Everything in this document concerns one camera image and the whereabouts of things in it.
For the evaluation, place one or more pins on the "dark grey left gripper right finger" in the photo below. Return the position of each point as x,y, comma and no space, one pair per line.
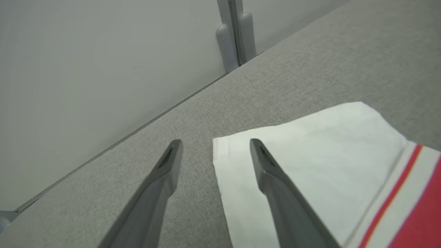
286,199

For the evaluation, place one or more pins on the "red and white garment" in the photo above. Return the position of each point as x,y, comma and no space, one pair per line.
327,155

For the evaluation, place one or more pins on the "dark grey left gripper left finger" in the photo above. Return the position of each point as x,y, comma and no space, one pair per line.
155,193

